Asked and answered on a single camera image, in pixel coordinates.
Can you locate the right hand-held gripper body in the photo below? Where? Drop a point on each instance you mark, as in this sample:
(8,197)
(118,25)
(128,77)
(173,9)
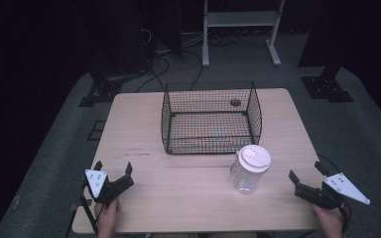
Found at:
(334,191)

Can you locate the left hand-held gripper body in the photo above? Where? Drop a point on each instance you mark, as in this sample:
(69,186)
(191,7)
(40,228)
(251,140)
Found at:
(104,190)

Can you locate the clear plastic jar white lid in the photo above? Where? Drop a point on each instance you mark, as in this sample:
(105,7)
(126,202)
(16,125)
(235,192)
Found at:
(249,168)

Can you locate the person's left hand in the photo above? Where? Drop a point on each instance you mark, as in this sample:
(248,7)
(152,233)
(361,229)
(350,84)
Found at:
(107,216)

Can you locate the person's right hand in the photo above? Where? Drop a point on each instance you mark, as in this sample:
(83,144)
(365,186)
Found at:
(329,219)

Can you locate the black metal stand base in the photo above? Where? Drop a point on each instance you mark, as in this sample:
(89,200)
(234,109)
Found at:
(102,91)
(327,86)

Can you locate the small dark round disc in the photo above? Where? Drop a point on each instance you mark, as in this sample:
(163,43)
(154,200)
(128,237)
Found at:
(235,102)

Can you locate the black rectangular floor frame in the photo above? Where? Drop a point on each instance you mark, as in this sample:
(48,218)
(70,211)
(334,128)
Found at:
(96,130)

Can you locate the white metal stand frame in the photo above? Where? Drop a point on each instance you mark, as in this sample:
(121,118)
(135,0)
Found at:
(241,19)

